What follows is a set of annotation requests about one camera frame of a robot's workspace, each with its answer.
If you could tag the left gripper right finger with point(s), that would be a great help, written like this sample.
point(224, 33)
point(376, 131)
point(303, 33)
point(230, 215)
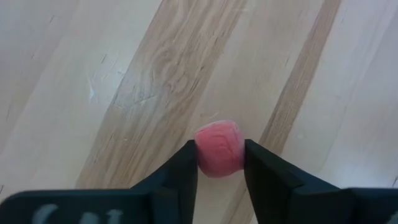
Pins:
point(280, 196)

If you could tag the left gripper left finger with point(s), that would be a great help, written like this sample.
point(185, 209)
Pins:
point(168, 193)

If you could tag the pink fuzzy toy ball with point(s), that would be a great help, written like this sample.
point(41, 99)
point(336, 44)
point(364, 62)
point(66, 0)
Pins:
point(219, 149)

